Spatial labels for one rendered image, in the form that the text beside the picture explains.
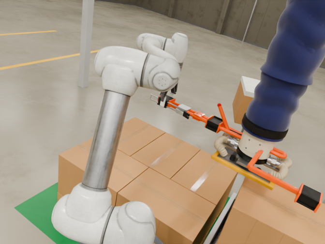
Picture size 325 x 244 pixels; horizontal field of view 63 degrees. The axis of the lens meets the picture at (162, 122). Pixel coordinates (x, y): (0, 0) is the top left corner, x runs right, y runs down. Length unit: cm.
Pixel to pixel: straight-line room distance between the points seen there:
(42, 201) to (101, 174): 164
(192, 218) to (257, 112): 88
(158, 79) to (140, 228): 53
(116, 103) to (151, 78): 16
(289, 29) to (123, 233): 103
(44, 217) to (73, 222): 145
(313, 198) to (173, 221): 91
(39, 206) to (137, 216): 167
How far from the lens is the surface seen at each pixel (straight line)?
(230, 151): 377
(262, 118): 134
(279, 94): 130
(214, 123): 150
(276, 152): 147
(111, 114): 99
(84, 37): 459
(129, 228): 101
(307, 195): 123
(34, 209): 257
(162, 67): 96
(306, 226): 160
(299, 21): 125
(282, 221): 153
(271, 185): 143
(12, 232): 245
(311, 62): 128
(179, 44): 152
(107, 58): 101
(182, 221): 184
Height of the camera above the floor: 187
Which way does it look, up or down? 27 degrees down
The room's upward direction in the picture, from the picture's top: 13 degrees clockwise
